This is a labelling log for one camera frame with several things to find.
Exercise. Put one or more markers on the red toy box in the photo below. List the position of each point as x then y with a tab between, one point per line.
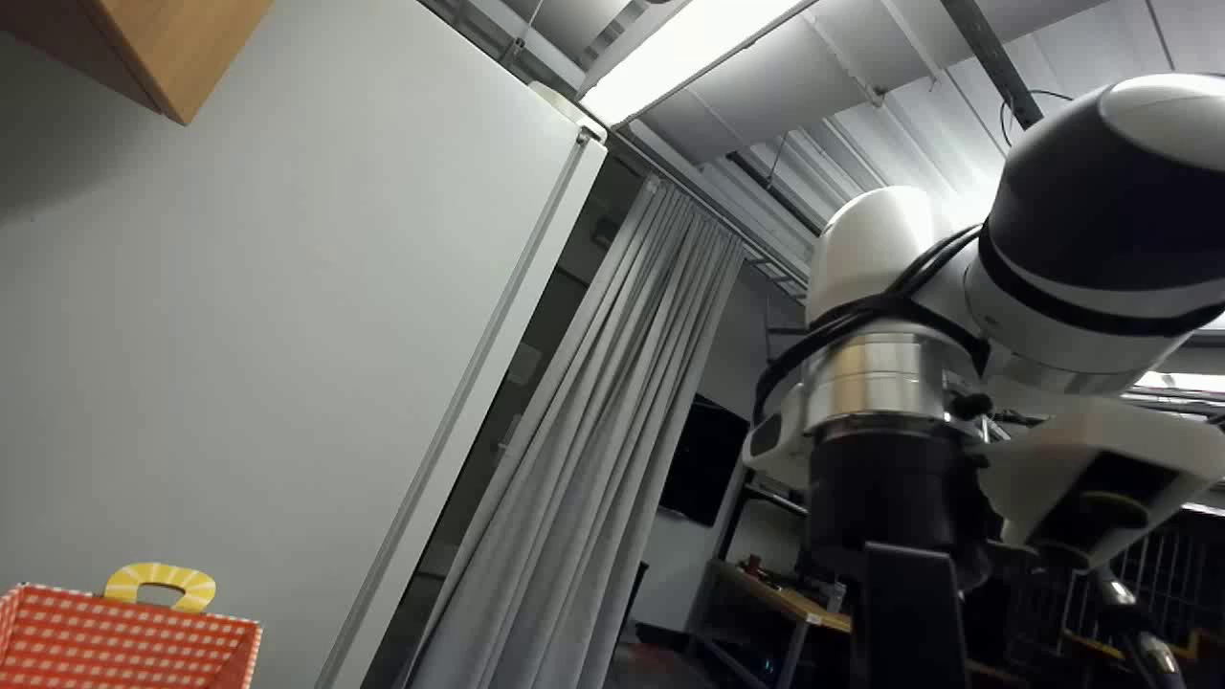
114	646

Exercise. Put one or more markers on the wooden workbench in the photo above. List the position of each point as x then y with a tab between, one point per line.
779	599

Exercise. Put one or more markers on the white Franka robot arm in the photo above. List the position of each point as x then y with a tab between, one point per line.
1111	206

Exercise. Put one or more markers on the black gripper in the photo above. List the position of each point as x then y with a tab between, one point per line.
893	498

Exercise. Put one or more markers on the black ceiling pipe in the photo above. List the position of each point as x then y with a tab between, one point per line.
987	53

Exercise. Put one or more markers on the black monitor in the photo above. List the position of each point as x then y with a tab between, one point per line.
704	462

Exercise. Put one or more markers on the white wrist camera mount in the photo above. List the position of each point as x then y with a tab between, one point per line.
1151	443

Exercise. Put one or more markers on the ceiling light fixture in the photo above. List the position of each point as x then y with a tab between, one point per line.
673	58

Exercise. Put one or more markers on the grey curtain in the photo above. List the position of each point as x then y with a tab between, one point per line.
575	484

